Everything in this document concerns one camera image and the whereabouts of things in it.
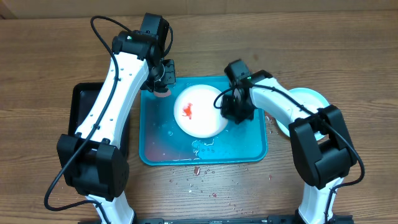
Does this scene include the pink cleaning sponge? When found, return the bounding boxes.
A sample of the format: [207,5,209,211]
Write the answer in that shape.
[154,90,171,98]

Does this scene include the white plastic plate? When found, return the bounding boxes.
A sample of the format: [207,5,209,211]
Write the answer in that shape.
[174,84,228,138]

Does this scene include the light blue plastic plate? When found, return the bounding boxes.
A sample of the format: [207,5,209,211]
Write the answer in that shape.
[276,88,330,141]

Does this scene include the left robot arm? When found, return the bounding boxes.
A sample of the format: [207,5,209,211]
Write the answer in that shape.
[44,13,175,223]

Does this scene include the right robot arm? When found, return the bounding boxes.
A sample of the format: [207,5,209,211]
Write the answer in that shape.
[213,59,365,223]

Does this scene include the teal plastic tray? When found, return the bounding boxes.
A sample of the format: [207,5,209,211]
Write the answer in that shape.
[139,76,268,166]

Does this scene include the black rectangular tray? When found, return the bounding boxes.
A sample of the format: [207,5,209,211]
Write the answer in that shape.
[68,82,130,158]

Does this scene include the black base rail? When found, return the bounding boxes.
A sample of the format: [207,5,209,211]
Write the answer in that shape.
[133,213,355,224]

